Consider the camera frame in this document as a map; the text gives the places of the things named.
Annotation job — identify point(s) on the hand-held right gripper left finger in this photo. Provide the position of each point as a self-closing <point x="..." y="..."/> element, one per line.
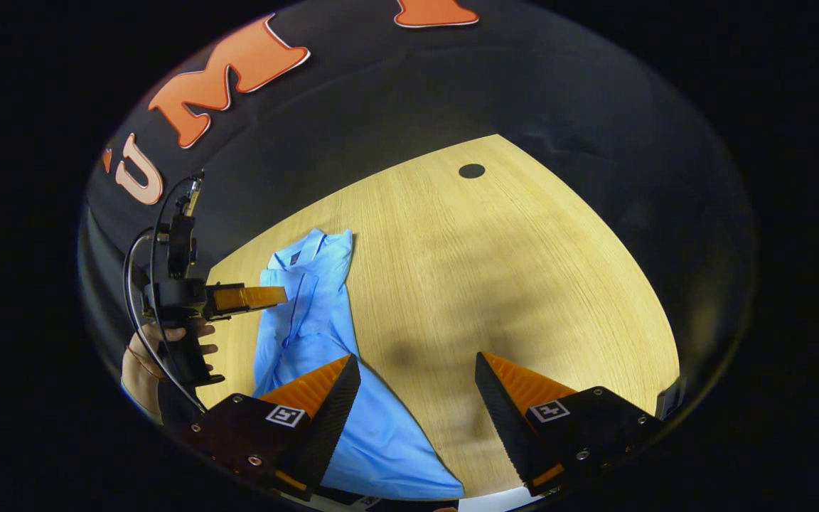
<point x="331" y="416"/>

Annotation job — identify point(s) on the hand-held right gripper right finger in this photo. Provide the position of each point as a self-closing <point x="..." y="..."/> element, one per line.
<point x="498" y="416"/>

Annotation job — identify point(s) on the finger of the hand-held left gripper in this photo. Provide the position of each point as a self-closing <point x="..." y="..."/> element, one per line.
<point x="246" y="298"/>

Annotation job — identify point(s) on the light blue T-shirt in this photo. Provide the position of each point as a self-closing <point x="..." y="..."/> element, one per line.
<point x="317" y="313"/>

